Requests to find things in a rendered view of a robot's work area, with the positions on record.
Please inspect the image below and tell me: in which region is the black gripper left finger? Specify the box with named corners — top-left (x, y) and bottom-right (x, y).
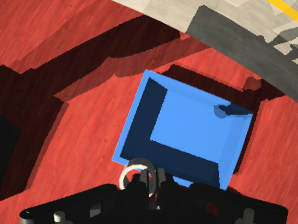
top-left (19, 169), bottom-right (149, 224)

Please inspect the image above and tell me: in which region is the blue crate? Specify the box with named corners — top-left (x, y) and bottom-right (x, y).
top-left (112, 70), bottom-right (253, 190)

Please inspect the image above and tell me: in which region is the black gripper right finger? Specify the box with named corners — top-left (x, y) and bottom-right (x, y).
top-left (156, 168), bottom-right (288, 224)

